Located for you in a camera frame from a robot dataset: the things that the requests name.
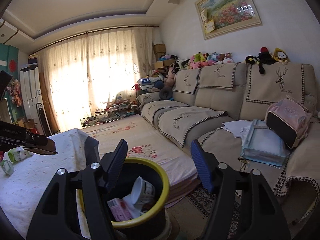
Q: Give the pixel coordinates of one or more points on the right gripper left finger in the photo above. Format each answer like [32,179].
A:
[56,216]

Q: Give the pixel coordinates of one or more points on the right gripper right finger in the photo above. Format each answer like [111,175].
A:
[261,216]

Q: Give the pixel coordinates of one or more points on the green white coconut bottle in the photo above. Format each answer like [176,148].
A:
[18,154]

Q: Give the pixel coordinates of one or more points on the white cylindrical canister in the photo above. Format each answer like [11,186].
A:
[143,192]

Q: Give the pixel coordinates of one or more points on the pink strawberry milk carton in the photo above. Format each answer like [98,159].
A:
[119,210]

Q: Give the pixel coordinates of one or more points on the yellow rimmed trash bin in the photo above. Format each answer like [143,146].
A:
[149,220]

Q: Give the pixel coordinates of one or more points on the black tower fan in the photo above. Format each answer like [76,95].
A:
[43,119]

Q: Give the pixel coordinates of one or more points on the white dotted tablecloth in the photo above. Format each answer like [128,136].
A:
[22,191]

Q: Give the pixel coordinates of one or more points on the artificial flower decoration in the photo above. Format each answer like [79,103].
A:
[14,90]

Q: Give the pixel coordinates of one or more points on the white standing air conditioner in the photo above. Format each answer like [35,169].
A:
[31,92]

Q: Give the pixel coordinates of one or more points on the white papers on sofa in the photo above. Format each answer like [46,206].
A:
[236,127]

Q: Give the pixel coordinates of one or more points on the cream window curtains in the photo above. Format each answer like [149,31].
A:
[85,74]

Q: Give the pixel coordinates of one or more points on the pink black backpack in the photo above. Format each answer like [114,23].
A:
[290,120]

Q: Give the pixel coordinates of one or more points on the cluttered glass coffee table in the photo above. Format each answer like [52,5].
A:
[115,112]

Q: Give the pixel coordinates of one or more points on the floral bed sheet mattress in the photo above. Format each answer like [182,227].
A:
[146,142]

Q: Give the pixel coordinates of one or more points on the beige sectional sofa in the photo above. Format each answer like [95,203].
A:
[206,98]

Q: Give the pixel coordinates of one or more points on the black red plush toy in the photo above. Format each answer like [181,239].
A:
[264,57]

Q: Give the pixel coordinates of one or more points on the yellow monkey plush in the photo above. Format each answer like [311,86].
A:
[280,56]

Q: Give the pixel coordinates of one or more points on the plush toy row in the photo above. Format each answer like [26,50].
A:
[202,60]

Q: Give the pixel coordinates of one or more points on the stacked cardboard boxes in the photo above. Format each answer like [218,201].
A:
[162,58]

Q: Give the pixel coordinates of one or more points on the framed flower painting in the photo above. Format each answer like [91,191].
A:
[218,17]

